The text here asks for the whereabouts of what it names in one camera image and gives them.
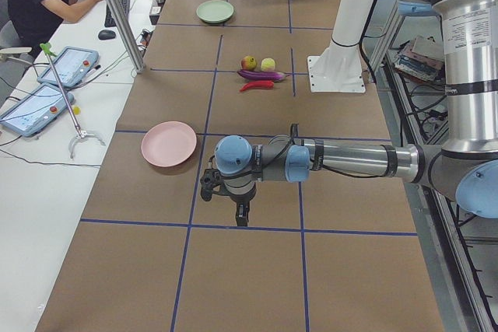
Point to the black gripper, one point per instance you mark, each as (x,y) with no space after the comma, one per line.
(240,202)

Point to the red chili pepper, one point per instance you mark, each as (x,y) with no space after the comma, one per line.
(259,84)

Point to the purple eggplant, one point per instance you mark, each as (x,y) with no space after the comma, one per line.
(256,76)

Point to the red yellow apple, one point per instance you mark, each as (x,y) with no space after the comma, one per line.
(248,63)

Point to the yellow green peach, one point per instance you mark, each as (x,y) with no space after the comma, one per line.
(268,65)

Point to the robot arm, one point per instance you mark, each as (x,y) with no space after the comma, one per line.
(463,168)

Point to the pink plate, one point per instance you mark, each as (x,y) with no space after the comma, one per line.
(168,144)

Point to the green plate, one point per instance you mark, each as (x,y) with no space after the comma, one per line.
(215,11)

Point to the black computer mouse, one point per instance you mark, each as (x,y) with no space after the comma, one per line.
(106,35)

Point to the upper teach pendant tablet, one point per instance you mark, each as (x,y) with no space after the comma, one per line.
(73,63)

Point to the teach pendant tablet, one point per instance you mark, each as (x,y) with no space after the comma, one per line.
(73,63)
(35,111)

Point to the lower teach pendant tablet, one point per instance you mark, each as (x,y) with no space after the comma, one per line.
(35,111)

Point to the stack of books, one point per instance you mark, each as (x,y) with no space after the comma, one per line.
(424,50)

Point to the reacher grabber stick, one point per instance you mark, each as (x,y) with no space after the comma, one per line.
(81,135)

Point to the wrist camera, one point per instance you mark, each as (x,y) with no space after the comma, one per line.
(210,184)

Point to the aluminium frame post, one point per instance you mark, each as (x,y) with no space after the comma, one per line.
(126,34)

